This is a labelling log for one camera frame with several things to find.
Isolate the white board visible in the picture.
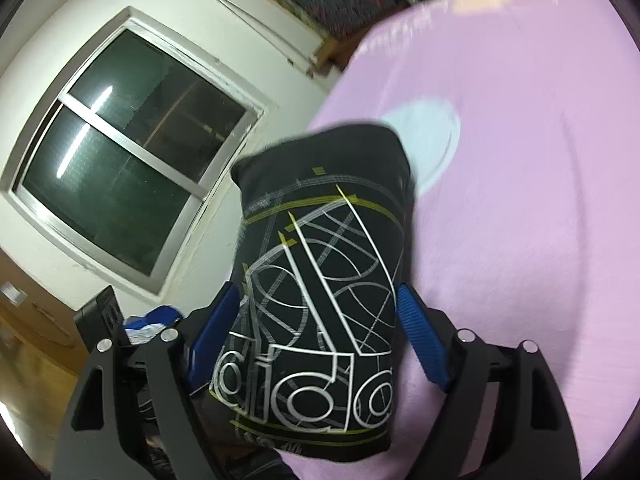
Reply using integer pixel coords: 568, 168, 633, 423
207, 0, 323, 73

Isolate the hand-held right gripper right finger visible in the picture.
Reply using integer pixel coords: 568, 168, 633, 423
390, 283, 583, 480

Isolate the black hooded jacket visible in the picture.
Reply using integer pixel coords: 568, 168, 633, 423
212, 122, 416, 463

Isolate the black box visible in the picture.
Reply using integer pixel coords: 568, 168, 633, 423
74, 285, 123, 348

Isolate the wooden shelf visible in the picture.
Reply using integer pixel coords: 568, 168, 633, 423
307, 30, 361, 78

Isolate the pink printed blanket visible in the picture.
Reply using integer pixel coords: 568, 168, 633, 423
277, 0, 638, 480

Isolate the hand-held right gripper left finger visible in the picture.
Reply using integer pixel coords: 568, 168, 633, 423
50, 282, 241, 480

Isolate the blue and white cloth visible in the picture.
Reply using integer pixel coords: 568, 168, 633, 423
122, 305, 183, 343

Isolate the sliding glass window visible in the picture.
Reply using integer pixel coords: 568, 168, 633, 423
0, 6, 266, 297

